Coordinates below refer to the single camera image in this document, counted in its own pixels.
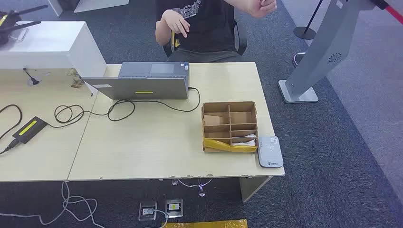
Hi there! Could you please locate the person's left hand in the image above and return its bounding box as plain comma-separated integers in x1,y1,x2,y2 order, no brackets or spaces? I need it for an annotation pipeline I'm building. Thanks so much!
247,0,278,19

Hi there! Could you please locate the person's right hand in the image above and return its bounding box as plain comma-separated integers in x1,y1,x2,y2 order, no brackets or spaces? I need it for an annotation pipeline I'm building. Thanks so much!
160,9,191,38

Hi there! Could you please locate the person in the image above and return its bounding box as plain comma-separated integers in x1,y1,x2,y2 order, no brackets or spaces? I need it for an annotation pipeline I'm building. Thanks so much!
154,0,278,63

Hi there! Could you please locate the chrome tube loop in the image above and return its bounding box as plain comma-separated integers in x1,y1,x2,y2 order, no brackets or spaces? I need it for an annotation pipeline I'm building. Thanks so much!
292,52,307,67

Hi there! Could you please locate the grey laptop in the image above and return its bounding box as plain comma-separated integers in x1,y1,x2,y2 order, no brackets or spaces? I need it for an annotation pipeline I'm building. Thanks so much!
82,61,190,101

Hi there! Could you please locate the grey kiosk stand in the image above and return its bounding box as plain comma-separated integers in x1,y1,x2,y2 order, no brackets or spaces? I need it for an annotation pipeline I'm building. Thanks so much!
278,0,386,104

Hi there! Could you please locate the white plinth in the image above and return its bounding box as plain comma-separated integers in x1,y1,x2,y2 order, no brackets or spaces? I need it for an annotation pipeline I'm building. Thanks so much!
74,0,130,13

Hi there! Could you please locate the cardboard divider box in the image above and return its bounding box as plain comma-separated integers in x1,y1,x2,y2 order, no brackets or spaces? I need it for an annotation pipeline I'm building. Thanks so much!
201,101,259,154

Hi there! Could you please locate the white panel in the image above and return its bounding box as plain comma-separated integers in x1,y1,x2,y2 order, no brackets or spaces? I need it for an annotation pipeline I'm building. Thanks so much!
47,0,64,17

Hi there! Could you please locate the white cabinet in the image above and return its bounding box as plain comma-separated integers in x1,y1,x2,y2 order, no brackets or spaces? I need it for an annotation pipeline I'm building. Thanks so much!
0,21,108,79

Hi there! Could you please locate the red barrier belt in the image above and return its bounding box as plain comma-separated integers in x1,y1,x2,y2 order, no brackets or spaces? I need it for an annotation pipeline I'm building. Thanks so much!
370,0,403,26

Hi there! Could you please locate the black antenna on round base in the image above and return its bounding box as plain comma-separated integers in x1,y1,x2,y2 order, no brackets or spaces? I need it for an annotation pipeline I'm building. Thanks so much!
22,67,41,86

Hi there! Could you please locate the clear acrylic holder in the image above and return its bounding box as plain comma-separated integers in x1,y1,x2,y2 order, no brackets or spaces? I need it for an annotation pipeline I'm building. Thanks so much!
9,28,29,41

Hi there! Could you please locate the black device with antennas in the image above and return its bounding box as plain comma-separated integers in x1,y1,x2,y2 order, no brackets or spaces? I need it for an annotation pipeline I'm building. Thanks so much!
0,4,49,45

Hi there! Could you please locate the chrome stool base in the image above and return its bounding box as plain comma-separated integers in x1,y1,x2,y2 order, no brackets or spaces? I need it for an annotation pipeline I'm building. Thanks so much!
171,178,215,198

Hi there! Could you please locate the beige desk leg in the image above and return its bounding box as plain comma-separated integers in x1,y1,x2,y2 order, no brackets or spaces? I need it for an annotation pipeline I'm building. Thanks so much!
239,176,273,203

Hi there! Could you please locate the black power brick yellow label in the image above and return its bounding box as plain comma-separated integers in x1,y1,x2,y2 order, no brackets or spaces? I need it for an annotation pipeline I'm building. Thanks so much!
12,116,48,145

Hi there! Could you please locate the silver floor socket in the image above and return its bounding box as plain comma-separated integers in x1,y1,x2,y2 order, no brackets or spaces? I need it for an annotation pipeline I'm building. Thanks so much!
138,201,157,221
165,198,184,219

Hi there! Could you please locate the yellow plastic bag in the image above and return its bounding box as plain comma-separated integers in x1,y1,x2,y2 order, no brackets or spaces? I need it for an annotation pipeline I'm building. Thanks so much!
161,219,249,228

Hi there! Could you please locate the yellow strap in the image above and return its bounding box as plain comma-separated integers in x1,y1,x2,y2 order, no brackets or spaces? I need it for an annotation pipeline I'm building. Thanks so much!
171,31,181,51

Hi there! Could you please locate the black stanchion post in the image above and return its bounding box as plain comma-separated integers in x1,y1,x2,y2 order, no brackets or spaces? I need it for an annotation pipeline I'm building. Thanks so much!
293,0,325,40

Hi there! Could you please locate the black laptop power cable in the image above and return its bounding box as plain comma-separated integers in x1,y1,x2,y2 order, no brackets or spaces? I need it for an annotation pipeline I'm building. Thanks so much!
47,87,201,129

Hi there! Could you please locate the black mains cord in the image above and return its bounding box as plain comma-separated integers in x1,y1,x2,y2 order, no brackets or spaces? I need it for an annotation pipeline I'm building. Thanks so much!
0,104,23,155

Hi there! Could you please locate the white floor cable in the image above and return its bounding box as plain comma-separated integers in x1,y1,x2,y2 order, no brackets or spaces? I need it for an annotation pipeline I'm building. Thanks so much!
0,180,171,228

